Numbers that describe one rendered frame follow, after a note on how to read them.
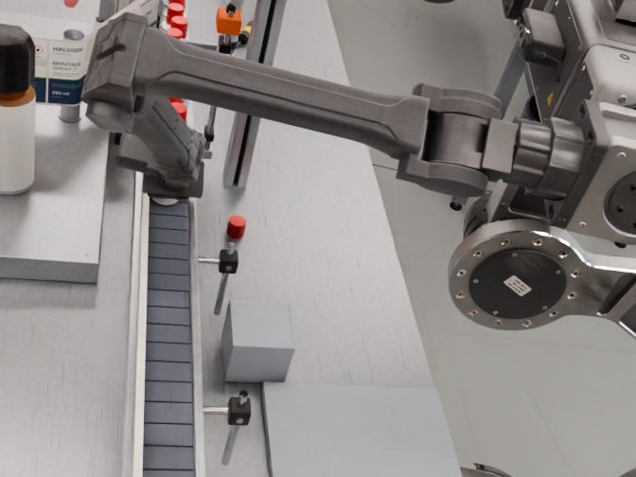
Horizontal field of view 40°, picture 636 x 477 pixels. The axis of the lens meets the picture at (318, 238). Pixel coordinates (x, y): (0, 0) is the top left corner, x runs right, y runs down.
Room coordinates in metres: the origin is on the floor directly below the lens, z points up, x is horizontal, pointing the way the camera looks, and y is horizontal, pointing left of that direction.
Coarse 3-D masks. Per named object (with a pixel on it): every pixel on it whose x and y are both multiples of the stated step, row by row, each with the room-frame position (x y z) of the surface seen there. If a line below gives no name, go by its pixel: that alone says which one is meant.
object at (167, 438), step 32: (160, 224) 1.16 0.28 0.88; (160, 256) 1.08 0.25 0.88; (160, 288) 1.01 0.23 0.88; (160, 320) 0.94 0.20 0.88; (160, 352) 0.88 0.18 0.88; (160, 384) 0.82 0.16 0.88; (160, 416) 0.77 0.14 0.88; (192, 416) 0.78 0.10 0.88; (160, 448) 0.72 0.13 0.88; (192, 448) 0.73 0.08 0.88
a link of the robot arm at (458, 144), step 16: (432, 128) 0.81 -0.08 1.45; (448, 128) 0.80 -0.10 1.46; (464, 128) 0.80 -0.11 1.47; (480, 128) 0.80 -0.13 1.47; (496, 128) 0.80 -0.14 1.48; (512, 128) 0.80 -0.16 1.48; (432, 144) 0.79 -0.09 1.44; (448, 144) 0.78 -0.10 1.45; (464, 144) 0.79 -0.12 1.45; (480, 144) 0.79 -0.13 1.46; (496, 144) 0.79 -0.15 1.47; (512, 144) 0.79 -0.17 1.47; (432, 160) 0.78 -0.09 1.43; (448, 160) 0.77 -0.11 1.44; (464, 160) 0.77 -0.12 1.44; (480, 160) 0.78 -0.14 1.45; (496, 160) 0.78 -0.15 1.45; (512, 160) 0.78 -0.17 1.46; (496, 176) 0.78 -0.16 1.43
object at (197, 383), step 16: (192, 208) 1.14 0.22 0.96; (192, 224) 1.10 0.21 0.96; (192, 240) 1.06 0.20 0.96; (192, 256) 1.02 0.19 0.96; (192, 272) 0.99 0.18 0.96; (192, 288) 0.95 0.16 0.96; (192, 304) 0.92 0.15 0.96; (192, 320) 0.89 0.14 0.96; (192, 336) 0.86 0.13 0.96; (192, 352) 0.83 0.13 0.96; (192, 368) 0.81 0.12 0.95; (192, 384) 0.78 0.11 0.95
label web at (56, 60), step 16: (128, 0) 1.66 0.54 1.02; (144, 0) 1.63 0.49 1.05; (96, 32) 1.44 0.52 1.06; (48, 48) 1.36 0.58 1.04; (64, 48) 1.37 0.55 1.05; (80, 48) 1.39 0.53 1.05; (48, 64) 1.36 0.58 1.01; (64, 64) 1.37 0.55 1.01; (80, 64) 1.39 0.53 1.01; (48, 80) 1.36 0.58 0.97; (64, 80) 1.37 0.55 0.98; (80, 80) 1.39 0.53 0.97; (48, 96) 1.36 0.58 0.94; (64, 96) 1.37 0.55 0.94
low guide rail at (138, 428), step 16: (144, 208) 1.15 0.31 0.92; (144, 224) 1.11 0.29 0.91; (144, 240) 1.07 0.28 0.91; (144, 256) 1.04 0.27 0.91; (144, 272) 1.00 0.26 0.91; (144, 288) 0.97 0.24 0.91; (144, 304) 0.94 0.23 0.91; (144, 320) 0.90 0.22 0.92; (144, 336) 0.87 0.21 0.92; (144, 352) 0.84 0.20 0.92; (144, 368) 0.81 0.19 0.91; (144, 384) 0.79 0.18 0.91
